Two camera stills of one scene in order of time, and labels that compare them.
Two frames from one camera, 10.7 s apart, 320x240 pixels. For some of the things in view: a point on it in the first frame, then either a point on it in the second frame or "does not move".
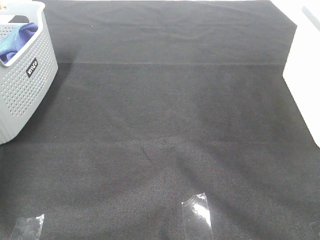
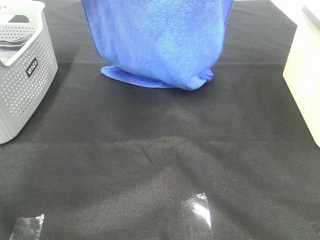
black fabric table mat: (157, 101) does not move
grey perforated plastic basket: (26, 79) does not move
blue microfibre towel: (14, 42) → (170, 44)
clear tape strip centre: (197, 220) does not move
